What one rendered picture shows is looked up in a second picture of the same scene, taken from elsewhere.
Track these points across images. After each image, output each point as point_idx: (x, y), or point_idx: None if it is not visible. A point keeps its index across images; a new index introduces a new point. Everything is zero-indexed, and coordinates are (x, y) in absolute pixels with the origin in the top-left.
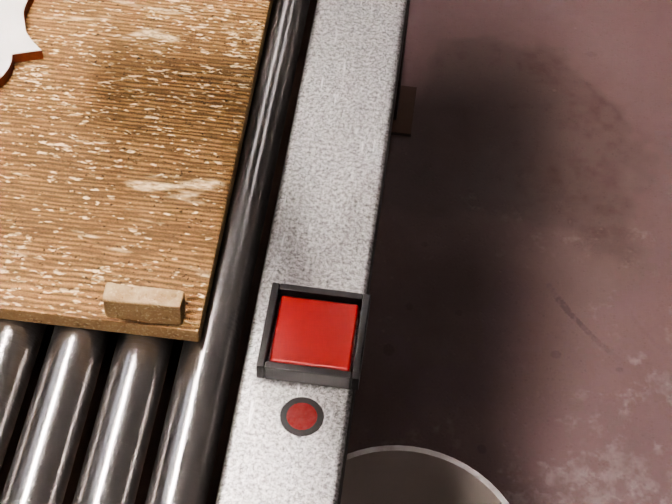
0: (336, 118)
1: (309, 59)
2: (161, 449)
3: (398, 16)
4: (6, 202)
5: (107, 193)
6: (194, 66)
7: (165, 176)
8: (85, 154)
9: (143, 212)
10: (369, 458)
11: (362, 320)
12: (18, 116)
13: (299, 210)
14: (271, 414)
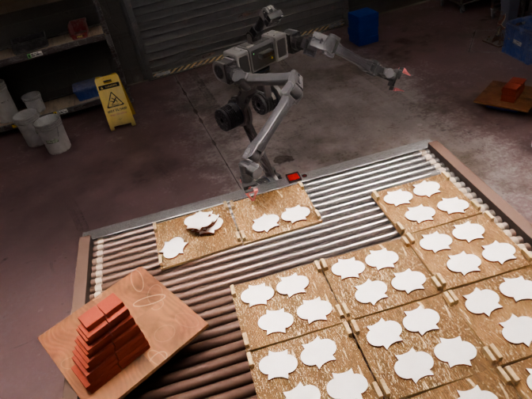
0: None
1: (245, 196)
2: (316, 183)
3: (231, 192)
4: (293, 205)
5: (285, 198)
6: (256, 201)
7: (279, 195)
8: (279, 203)
9: (286, 194)
10: None
11: (289, 173)
12: (277, 211)
13: (274, 187)
14: (305, 177)
